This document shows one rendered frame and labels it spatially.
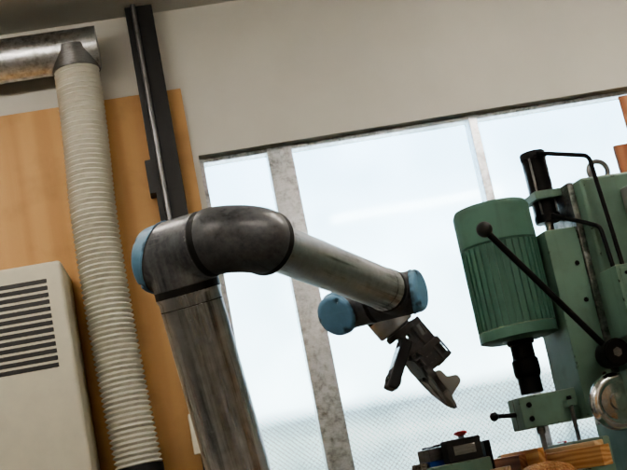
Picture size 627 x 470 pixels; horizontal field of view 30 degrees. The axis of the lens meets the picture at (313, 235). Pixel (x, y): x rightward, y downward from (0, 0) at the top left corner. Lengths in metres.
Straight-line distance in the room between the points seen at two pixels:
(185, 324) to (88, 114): 2.05
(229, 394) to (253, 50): 2.37
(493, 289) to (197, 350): 0.83
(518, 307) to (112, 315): 1.61
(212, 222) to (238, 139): 2.16
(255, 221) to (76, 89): 2.12
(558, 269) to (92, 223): 1.74
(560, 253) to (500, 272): 0.15
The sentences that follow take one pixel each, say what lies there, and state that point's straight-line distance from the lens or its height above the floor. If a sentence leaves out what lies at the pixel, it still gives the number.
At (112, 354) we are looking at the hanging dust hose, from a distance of 3.78.
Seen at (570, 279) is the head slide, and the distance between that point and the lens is 2.66.
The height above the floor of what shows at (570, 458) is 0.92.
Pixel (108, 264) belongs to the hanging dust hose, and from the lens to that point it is 3.83.
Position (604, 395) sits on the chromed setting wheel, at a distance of 2.57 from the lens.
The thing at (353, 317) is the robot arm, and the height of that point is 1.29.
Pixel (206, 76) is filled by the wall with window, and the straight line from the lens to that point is 4.19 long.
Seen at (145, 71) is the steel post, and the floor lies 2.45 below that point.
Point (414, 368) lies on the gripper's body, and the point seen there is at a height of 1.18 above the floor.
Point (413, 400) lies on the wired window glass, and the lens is 4.06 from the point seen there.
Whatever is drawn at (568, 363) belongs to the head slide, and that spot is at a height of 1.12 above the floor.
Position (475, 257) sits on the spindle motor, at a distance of 2.62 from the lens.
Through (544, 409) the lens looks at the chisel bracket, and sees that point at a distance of 2.62.
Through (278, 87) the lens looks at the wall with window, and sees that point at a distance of 4.18.
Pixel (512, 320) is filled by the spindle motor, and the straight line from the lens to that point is 2.59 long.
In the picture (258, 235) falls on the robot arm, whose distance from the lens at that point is 1.96.
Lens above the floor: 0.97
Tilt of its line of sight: 12 degrees up
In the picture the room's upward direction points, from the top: 11 degrees counter-clockwise
